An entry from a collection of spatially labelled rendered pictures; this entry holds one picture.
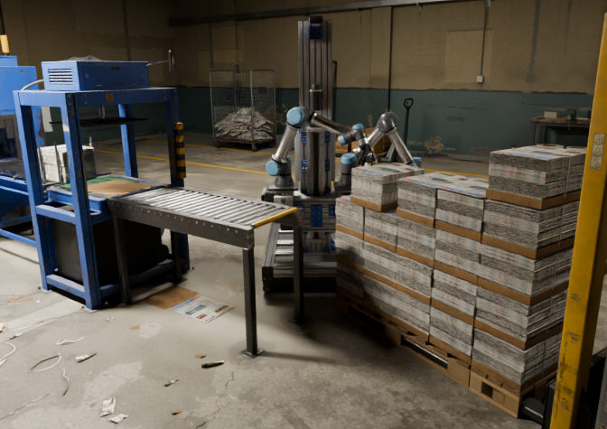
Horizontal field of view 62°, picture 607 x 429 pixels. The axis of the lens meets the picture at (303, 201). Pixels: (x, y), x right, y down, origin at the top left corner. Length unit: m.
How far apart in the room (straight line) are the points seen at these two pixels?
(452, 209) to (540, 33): 7.07
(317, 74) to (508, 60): 6.13
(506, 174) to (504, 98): 7.18
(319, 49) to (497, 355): 2.42
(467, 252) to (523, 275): 0.31
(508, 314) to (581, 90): 7.09
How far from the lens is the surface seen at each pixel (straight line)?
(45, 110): 6.23
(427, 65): 10.09
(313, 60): 3.91
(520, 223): 2.50
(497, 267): 2.64
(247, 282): 3.00
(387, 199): 3.10
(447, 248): 2.81
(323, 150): 3.88
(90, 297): 3.99
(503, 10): 9.74
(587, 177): 2.11
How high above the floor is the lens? 1.67
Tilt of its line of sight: 15 degrees down
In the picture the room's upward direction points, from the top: 1 degrees counter-clockwise
